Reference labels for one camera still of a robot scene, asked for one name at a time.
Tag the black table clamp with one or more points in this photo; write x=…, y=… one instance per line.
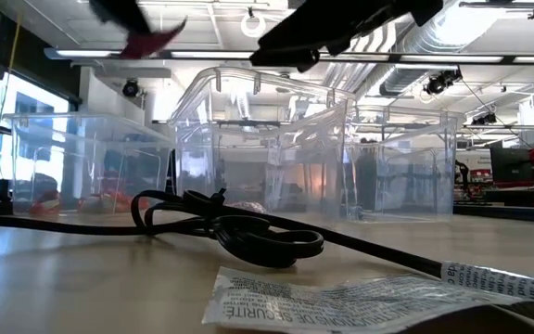
x=46, y=182

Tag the white ceiling conduits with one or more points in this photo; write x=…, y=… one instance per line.
x=341, y=83

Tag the clear plastic container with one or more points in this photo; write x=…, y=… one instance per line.
x=86, y=139
x=267, y=139
x=410, y=195

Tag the black ceiling track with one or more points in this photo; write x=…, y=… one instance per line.
x=499, y=4

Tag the long linear ceiling light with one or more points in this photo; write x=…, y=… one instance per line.
x=457, y=59

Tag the white safety label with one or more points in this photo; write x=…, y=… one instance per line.
x=341, y=301

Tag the black monitor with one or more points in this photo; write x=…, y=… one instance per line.
x=510, y=164

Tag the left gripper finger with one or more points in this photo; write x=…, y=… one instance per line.
x=135, y=16
x=111, y=11

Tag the black ceiling spotlight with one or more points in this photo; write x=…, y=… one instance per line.
x=130, y=88
x=438, y=83
x=482, y=119

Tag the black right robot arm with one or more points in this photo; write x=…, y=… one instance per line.
x=427, y=9

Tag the purple candy packet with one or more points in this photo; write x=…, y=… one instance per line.
x=148, y=44
x=248, y=207

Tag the silver ventilation duct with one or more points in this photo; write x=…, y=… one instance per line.
x=410, y=74

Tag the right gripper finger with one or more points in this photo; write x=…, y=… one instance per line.
x=281, y=39
x=276, y=57

